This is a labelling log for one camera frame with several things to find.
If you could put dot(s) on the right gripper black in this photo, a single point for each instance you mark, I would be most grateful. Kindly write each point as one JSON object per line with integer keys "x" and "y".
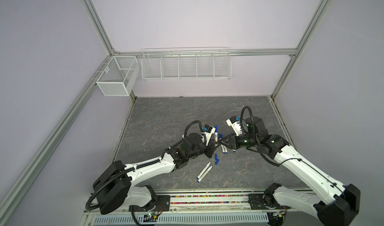
{"x": 234, "y": 142}

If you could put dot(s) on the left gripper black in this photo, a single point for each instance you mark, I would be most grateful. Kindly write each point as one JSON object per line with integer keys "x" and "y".
{"x": 208, "y": 146}

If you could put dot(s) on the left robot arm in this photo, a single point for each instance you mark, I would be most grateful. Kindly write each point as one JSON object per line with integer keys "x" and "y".
{"x": 118, "y": 184}

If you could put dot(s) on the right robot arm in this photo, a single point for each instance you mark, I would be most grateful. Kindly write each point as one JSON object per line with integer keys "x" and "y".
{"x": 333, "y": 203}

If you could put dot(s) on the white mesh box basket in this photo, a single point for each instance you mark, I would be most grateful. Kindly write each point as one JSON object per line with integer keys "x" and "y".
{"x": 119, "y": 76}

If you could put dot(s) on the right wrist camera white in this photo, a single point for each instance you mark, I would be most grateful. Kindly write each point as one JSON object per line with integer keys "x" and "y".
{"x": 234, "y": 123}

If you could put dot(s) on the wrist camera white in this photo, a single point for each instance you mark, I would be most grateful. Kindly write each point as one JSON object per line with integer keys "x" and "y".
{"x": 207, "y": 133}
{"x": 234, "y": 123}

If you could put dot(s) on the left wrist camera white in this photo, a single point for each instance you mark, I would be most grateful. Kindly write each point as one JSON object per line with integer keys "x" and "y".
{"x": 207, "y": 133}

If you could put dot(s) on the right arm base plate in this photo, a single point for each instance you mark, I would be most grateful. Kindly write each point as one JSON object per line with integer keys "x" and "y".
{"x": 264, "y": 202}

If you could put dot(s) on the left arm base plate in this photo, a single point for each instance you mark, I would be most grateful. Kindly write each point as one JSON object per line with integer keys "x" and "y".
{"x": 159, "y": 203}

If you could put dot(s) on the white wire shelf basket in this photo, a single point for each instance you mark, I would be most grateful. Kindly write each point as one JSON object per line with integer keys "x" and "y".
{"x": 186, "y": 63}

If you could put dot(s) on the white vented cable duct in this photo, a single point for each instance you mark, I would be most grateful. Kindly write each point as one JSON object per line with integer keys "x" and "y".
{"x": 186, "y": 219}

